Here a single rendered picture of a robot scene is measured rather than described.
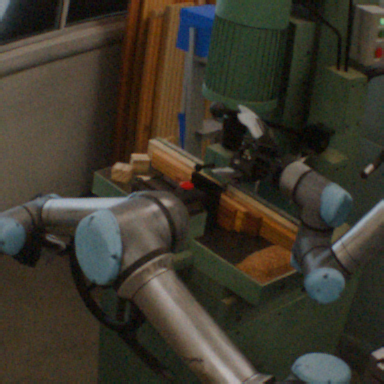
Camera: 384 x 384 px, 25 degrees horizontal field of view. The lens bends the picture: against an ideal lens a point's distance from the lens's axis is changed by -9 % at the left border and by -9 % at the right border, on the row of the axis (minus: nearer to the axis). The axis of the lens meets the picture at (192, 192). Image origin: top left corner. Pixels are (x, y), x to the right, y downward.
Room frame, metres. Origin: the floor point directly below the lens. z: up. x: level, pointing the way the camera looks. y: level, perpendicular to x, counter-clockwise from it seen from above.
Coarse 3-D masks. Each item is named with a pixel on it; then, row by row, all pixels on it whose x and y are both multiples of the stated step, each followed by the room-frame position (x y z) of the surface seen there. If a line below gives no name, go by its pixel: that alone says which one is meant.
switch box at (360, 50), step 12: (360, 12) 2.11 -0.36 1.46; (372, 12) 2.09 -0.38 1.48; (360, 24) 2.11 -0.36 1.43; (372, 24) 2.09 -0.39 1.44; (360, 36) 2.10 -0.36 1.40; (372, 36) 2.09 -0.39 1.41; (360, 48) 2.10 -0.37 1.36; (372, 48) 2.10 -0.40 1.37; (360, 60) 2.10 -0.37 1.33; (372, 60) 2.10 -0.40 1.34
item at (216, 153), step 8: (216, 144) 2.01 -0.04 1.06; (208, 152) 1.99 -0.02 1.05; (216, 152) 1.97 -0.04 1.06; (224, 152) 1.97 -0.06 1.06; (232, 152) 1.98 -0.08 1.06; (208, 160) 1.98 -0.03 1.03; (216, 160) 1.97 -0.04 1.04; (224, 160) 1.95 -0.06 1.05; (208, 168) 1.98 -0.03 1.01; (224, 168) 1.95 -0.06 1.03; (216, 176) 1.96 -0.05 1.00
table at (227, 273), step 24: (96, 192) 2.08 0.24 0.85; (120, 192) 2.01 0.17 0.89; (192, 240) 1.83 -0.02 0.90; (216, 240) 1.85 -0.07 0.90; (240, 240) 1.86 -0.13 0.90; (264, 240) 1.88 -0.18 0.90; (192, 264) 1.82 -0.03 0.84; (216, 264) 1.77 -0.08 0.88; (240, 288) 1.72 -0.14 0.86; (264, 288) 1.68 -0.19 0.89; (288, 288) 1.75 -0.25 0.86
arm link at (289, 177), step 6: (294, 162) 1.65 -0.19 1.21; (300, 162) 1.66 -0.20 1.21; (288, 168) 1.63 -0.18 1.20; (294, 168) 1.63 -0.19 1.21; (300, 168) 1.63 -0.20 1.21; (306, 168) 1.63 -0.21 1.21; (282, 174) 1.63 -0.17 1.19; (288, 174) 1.62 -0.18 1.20; (294, 174) 1.61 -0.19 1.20; (300, 174) 1.61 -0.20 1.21; (282, 180) 1.62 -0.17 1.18; (288, 180) 1.61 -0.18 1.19; (294, 180) 1.60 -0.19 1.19; (282, 186) 1.62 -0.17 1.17; (288, 186) 1.61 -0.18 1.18; (282, 192) 1.62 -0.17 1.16; (288, 192) 1.60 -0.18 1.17; (288, 198) 1.62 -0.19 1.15
